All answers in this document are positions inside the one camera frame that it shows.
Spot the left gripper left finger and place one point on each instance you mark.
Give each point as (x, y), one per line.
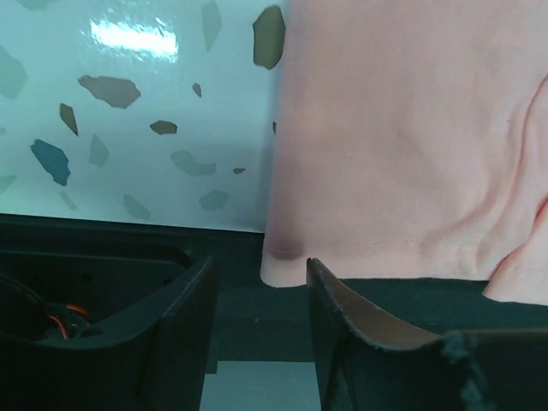
(149, 356)

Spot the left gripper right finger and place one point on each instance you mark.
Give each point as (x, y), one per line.
(423, 345)

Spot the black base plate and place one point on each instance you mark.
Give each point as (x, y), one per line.
(104, 267)

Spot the pink t shirt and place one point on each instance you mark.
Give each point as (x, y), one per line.
(412, 142)

